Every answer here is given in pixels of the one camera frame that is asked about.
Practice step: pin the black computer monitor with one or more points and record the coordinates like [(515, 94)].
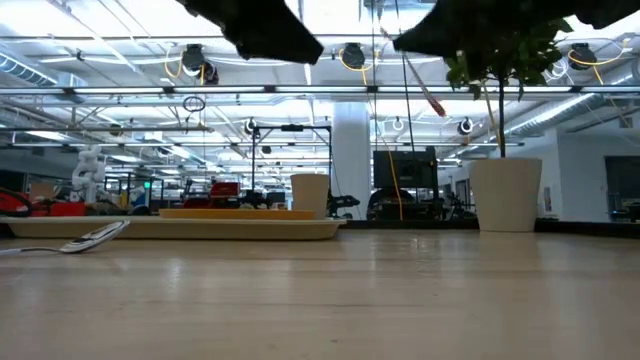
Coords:
[(405, 170)]

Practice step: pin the beige paper cup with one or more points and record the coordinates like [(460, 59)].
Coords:
[(310, 195)]

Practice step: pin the red and black object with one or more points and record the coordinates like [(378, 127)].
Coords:
[(12, 204)]

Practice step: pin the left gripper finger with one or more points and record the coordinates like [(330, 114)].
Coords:
[(275, 40)]

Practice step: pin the long linear ceiling light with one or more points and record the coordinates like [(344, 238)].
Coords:
[(225, 90)]

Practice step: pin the red bin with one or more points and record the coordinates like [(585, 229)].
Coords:
[(67, 209)]

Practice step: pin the white robot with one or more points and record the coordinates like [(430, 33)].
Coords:
[(87, 172)]

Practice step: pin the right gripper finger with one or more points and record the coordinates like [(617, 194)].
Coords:
[(450, 30)]

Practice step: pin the silver metal spoon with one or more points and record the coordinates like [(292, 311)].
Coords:
[(92, 237)]

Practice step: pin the red box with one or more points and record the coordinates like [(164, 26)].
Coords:
[(225, 190)]

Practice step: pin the white square column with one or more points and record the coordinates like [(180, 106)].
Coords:
[(351, 150)]

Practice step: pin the green plant in white pot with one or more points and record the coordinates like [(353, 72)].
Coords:
[(505, 195)]

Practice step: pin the beige rectangular tray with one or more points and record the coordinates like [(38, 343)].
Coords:
[(200, 229)]

